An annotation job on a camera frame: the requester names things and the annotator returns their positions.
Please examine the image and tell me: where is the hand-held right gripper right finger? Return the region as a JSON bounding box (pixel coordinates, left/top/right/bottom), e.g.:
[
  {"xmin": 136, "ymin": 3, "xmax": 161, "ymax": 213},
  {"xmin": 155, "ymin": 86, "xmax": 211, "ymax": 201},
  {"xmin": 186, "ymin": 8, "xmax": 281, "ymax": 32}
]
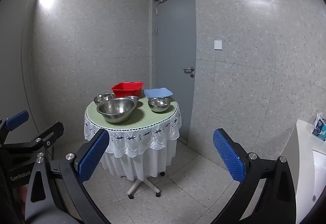
[{"xmin": 213, "ymin": 128, "xmax": 297, "ymax": 224}]

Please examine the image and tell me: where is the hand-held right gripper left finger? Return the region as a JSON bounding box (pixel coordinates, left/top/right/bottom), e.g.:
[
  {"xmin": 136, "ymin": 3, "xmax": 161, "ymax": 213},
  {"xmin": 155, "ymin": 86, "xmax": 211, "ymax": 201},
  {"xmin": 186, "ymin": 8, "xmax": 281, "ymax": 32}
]
[{"xmin": 24, "ymin": 128, "xmax": 110, "ymax": 224}]

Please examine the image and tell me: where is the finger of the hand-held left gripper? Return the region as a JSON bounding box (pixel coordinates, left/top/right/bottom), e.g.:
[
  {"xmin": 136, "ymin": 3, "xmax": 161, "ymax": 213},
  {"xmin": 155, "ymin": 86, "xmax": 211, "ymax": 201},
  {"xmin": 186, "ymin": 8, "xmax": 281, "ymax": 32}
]
[
  {"xmin": 0, "ymin": 110, "xmax": 29, "ymax": 143},
  {"xmin": 15, "ymin": 121, "xmax": 64, "ymax": 155}
]

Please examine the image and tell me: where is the large steel bowl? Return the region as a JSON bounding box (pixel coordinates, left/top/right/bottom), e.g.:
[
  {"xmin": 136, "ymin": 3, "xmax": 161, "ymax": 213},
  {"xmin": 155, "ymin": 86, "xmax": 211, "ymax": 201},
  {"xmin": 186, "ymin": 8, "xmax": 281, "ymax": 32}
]
[{"xmin": 96, "ymin": 97, "xmax": 136, "ymax": 124}]

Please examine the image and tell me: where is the red plastic basin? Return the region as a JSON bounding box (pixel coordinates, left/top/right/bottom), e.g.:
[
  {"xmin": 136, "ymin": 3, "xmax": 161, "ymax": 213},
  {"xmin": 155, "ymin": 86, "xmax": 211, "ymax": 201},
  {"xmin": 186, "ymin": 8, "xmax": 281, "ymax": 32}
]
[{"xmin": 110, "ymin": 82, "xmax": 145, "ymax": 98}]

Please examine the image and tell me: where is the blue plastic plate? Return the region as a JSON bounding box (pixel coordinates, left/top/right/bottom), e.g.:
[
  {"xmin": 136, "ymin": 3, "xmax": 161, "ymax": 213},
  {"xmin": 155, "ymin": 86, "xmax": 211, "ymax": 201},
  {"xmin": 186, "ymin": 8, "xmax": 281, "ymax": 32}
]
[{"xmin": 144, "ymin": 88, "xmax": 174, "ymax": 99}]

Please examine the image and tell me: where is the white wheeled table base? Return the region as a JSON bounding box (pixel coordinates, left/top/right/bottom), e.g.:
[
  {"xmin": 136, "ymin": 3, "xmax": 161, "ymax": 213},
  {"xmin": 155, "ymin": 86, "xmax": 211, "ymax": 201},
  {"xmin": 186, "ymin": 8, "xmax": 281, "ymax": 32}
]
[{"xmin": 127, "ymin": 170, "xmax": 166, "ymax": 199}]

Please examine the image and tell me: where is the white sink counter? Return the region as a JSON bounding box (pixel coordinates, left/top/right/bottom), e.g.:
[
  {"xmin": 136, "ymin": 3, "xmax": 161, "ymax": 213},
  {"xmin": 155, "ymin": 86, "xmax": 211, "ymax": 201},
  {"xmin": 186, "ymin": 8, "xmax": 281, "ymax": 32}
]
[{"xmin": 279, "ymin": 118, "xmax": 326, "ymax": 224}]

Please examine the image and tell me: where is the blue tissue packet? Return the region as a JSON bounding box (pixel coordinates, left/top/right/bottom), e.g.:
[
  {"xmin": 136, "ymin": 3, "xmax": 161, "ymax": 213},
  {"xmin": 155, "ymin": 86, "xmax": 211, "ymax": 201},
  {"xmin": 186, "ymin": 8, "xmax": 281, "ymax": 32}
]
[{"xmin": 310, "ymin": 113, "xmax": 326, "ymax": 141}]

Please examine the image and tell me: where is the grey door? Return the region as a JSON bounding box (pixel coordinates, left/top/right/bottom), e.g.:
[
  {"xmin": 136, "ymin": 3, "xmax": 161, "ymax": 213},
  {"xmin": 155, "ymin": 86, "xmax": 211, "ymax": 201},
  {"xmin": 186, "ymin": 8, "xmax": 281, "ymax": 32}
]
[{"xmin": 152, "ymin": 0, "xmax": 197, "ymax": 145}]

